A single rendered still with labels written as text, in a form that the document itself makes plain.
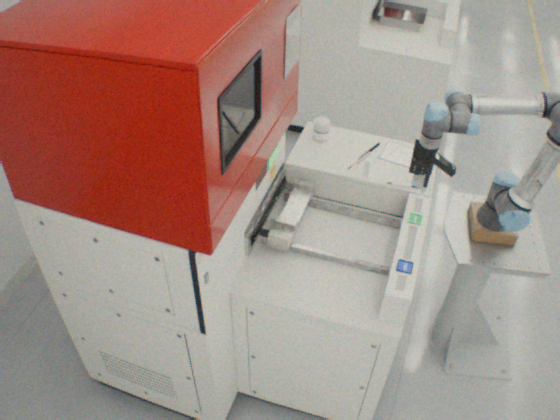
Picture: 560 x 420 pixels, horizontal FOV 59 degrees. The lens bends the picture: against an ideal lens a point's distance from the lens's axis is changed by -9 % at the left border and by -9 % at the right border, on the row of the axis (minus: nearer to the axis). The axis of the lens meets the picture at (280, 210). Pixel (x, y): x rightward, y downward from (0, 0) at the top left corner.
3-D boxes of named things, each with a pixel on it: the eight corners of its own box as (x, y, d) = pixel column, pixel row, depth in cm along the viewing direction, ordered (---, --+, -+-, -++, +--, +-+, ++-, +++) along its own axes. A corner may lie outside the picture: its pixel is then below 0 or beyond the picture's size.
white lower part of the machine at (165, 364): (92, 385, 250) (43, 278, 195) (164, 271, 308) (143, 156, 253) (223, 435, 234) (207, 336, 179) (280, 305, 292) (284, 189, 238)
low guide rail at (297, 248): (261, 243, 212) (261, 238, 210) (263, 240, 214) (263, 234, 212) (387, 275, 201) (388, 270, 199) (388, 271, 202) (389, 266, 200)
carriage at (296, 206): (267, 246, 207) (267, 241, 205) (296, 188, 233) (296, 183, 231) (287, 251, 205) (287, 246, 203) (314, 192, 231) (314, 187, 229)
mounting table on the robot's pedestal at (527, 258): (525, 223, 243) (533, 203, 234) (540, 294, 210) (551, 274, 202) (435, 211, 248) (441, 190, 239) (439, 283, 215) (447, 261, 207)
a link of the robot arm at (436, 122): (453, 113, 167) (427, 111, 168) (446, 141, 175) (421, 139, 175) (449, 101, 173) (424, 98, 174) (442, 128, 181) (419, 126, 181)
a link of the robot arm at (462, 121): (476, 104, 176) (446, 100, 177) (483, 121, 168) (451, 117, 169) (471, 123, 182) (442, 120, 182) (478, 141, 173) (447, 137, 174)
